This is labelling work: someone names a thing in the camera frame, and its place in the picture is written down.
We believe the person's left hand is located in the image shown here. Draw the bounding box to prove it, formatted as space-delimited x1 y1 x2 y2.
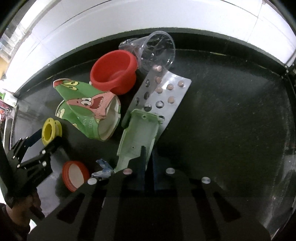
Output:
6 191 42 227

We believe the red jar lid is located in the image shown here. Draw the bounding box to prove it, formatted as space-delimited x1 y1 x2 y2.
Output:
62 161 90 192

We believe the green plastic toy shell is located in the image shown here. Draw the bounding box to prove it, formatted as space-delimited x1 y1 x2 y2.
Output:
114 109 165 173

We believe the red silicone cup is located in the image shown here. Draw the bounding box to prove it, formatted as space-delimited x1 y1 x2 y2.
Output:
90 50 137 95

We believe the clear plastic cup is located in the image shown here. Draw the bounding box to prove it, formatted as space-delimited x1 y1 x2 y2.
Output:
118 31 176 74

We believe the pill blister pack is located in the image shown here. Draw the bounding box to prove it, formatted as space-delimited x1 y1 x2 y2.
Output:
121 65 192 138

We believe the green pump soap bottle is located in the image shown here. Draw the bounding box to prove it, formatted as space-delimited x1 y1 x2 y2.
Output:
0 92 18 108

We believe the green patrick paper carton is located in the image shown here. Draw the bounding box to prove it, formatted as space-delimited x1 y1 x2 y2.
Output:
53 78 120 142

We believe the small crumpled blue wrapper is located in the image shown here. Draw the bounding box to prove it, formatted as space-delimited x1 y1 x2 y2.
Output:
91 159 114 179

